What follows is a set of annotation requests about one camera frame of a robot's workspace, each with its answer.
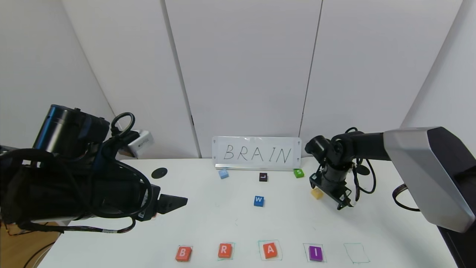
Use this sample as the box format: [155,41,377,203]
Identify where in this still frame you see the thin floor wires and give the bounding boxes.
[0,223,56,268]

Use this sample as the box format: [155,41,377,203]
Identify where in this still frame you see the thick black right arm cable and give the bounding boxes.
[392,183,421,212]

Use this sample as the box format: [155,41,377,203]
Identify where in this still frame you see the orange B letter block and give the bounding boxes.
[176,246,193,262]

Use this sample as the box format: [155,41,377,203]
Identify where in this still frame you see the white BRAIN sign board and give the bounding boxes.
[212,136,302,172]

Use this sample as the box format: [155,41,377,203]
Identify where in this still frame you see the black right camera cable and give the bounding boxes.
[344,127,377,203]

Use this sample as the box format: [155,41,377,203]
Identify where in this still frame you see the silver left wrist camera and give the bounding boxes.
[128,130,154,158]

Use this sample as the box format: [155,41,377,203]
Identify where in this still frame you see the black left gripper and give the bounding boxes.
[136,184,188,222]

